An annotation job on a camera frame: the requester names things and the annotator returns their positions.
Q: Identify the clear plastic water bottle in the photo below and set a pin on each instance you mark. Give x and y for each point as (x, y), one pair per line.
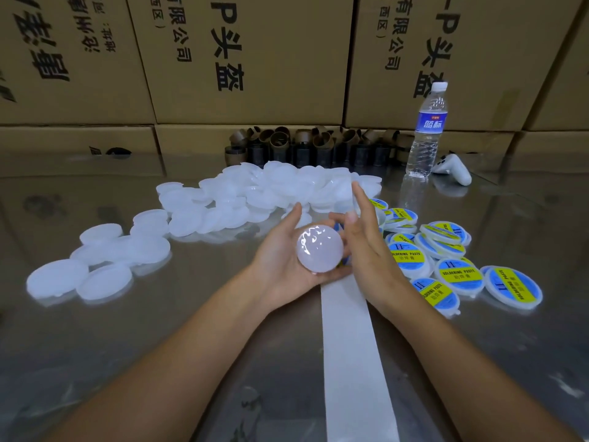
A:
(427, 133)

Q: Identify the person's left hand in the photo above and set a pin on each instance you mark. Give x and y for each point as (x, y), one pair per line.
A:
(276, 271)

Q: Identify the white handheld controller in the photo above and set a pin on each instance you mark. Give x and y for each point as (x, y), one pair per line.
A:
(453, 168)

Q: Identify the person's right forearm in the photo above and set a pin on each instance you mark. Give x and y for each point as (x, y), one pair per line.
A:
(488, 382)

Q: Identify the row of dark cardboard tubes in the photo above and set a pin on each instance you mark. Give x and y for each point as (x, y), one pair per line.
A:
(290, 147)

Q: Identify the stack of brown cardboard boxes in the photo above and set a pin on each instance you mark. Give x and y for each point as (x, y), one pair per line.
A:
(253, 59)

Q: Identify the pile of white plastic lids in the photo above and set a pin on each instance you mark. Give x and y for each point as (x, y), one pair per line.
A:
(235, 193)

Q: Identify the person's left forearm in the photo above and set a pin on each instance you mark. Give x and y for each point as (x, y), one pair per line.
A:
(152, 382)

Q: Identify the sticker roll with backing strip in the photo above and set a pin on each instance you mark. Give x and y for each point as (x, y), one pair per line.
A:
(357, 373)

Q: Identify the person's right hand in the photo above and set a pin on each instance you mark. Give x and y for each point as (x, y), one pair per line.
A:
(377, 267)

